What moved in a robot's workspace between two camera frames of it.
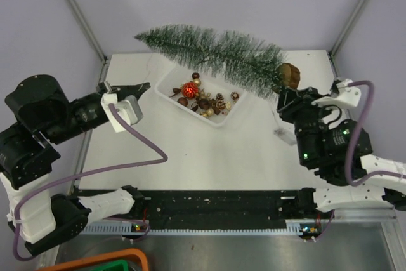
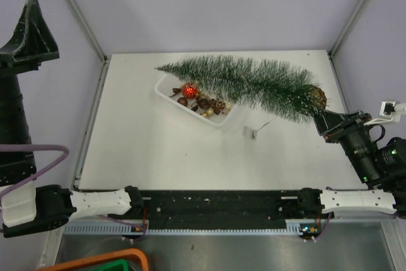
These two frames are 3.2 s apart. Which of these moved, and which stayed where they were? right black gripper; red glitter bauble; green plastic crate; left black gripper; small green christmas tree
Moved: right black gripper; left black gripper; small green christmas tree
Stayed: green plastic crate; red glitter bauble
